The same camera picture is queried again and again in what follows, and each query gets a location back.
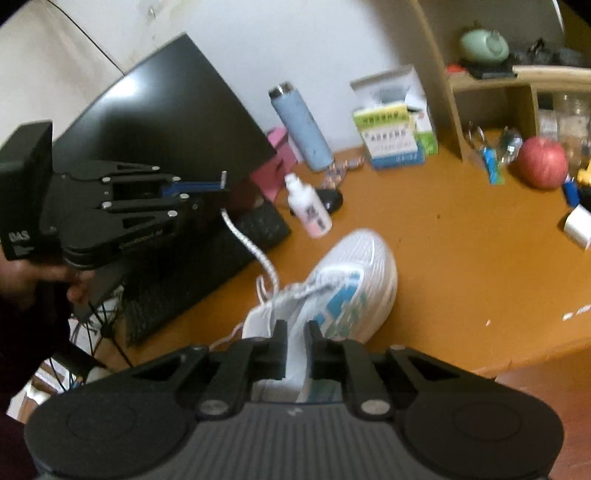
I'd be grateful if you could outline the white blue sneaker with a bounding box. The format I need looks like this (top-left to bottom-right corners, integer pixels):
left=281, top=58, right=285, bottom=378
left=242, top=228, right=399, bottom=403

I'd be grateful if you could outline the black computer monitor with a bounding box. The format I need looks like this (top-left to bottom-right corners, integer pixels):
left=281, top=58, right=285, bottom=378
left=51, top=32, right=278, bottom=324

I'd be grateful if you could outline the green yellow medicine box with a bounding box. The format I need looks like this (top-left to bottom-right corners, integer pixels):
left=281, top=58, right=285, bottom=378
left=353, top=105, right=412, bottom=135

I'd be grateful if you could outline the black computer mouse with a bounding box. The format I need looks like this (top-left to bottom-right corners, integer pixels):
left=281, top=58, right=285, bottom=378
left=318, top=188, right=345, bottom=214

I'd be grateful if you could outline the glass jar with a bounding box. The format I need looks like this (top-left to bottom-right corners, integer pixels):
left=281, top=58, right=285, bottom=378
left=551, top=92, right=591, bottom=177

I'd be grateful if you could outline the red apple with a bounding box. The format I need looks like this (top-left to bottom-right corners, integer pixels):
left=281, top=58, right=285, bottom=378
left=516, top=136, right=569, bottom=190

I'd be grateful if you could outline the metal key ring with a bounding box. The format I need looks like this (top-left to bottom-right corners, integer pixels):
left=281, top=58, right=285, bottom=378
left=466, top=124, right=486, bottom=153

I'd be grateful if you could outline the blue white medicine box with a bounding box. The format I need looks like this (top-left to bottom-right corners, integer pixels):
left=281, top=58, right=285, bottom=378
left=362, top=127, right=426, bottom=171

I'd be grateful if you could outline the bundle of black cables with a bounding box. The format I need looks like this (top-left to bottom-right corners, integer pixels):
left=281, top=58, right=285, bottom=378
left=46, top=295, right=136, bottom=385

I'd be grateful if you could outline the pink box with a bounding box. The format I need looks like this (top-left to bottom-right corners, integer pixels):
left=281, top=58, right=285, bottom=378
left=252, top=128, right=304, bottom=202

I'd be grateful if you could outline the dark plastic bag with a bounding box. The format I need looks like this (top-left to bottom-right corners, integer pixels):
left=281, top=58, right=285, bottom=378
left=512, top=41, right=583, bottom=68

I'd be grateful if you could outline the white speckled shoelace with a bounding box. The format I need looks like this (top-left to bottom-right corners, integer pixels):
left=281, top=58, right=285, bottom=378
left=212, top=208, right=334, bottom=352

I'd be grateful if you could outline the white green medicine box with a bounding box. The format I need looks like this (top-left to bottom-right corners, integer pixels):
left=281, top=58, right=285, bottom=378
left=349, top=65, right=439, bottom=158

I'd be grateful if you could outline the clear plastic bag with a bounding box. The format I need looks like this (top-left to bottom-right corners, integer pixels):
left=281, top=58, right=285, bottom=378
left=501, top=129, right=525, bottom=165

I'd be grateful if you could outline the person's left hand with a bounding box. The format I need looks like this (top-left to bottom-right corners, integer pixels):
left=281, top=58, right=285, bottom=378
left=0, top=260, right=96, bottom=306

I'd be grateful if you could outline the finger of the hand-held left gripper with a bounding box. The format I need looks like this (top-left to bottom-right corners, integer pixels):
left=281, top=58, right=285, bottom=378
left=100, top=190, right=232, bottom=241
left=54, top=161, right=228, bottom=204

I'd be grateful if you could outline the white pink spray bottle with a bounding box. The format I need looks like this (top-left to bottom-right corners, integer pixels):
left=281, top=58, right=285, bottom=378
left=284, top=173, right=334, bottom=240

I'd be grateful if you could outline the light blue thermos bottle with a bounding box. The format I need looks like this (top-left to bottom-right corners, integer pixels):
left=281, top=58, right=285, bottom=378
left=269, top=82, right=334, bottom=173

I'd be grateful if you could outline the green ceramic teapot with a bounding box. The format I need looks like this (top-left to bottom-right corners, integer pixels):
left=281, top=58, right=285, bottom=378
left=459, top=28, right=510, bottom=64

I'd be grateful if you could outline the black smartphone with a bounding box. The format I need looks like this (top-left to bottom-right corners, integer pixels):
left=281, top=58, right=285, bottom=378
left=466, top=62, right=518, bottom=79

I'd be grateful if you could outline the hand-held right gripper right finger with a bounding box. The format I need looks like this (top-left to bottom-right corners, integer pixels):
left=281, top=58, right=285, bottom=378
left=305, top=318, right=463, bottom=420

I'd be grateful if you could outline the wooden desk shelf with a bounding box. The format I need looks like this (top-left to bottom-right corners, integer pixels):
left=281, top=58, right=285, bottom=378
left=411, top=0, right=591, bottom=163

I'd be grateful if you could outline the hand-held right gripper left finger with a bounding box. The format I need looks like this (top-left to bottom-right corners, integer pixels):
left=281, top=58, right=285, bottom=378
left=131, top=318, right=288, bottom=420

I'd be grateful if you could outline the blue strip packet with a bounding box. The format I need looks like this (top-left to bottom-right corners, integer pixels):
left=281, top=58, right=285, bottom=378
left=482, top=147, right=505, bottom=186

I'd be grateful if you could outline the black computer keyboard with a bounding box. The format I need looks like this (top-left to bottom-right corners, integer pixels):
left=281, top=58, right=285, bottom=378
left=122, top=203, right=293, bottom=348

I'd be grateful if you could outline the white charger plug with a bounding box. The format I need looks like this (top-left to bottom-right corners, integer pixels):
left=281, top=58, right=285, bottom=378
left=563, top=205, right=591, bottom=250

